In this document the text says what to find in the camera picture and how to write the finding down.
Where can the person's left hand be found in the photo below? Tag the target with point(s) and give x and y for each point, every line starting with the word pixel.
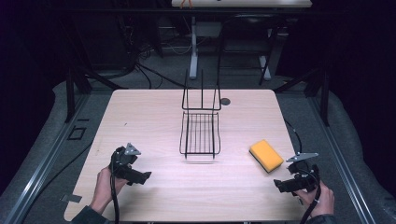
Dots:
pixel 104 189

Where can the yellow sponge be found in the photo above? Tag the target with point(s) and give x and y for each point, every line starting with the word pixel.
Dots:
pixel 266 154

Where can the black frame stand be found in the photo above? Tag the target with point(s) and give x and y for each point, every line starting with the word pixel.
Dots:
pixel 323 90
pixel 74 84

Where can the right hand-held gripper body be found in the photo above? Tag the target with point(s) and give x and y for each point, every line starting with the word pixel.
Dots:
pixel 304 174

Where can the person's right hand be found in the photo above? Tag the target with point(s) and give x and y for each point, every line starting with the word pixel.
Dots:
pixel 320 202

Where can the white background desk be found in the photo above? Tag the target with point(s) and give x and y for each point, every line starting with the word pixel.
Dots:
pixel 243 3

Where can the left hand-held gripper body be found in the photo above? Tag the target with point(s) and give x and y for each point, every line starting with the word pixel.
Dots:
pixel 124 164

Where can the black tape rectangle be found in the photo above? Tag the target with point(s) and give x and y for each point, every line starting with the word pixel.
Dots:
pixel 71 133

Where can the black metal chair frame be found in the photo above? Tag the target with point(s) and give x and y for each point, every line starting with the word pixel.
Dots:
pixel 246 40

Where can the metal floor rail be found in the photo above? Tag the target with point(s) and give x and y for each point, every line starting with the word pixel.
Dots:
pixel 40 168
pixel 342 161

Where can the grey tape strip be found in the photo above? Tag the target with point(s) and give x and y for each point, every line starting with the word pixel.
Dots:
pixel 71 198

